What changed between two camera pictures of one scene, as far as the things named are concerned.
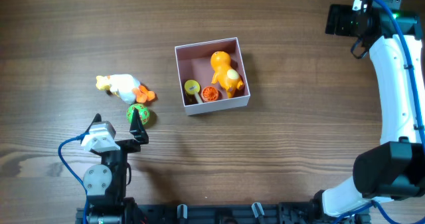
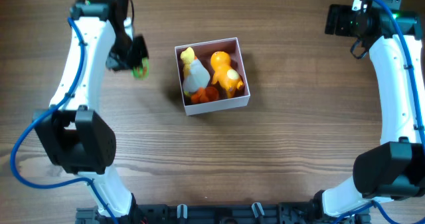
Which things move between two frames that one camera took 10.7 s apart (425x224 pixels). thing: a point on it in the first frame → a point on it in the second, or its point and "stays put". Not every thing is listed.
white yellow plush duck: (126, 86) → (196, 76)
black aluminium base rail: (233, 213) stays put
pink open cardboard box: (194, 62) stays put
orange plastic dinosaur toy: (228, 78) stays put
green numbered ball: (143, 110) → (141, 72)
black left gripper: (124, 144) → (139, 54)
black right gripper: (337, 21) stays put
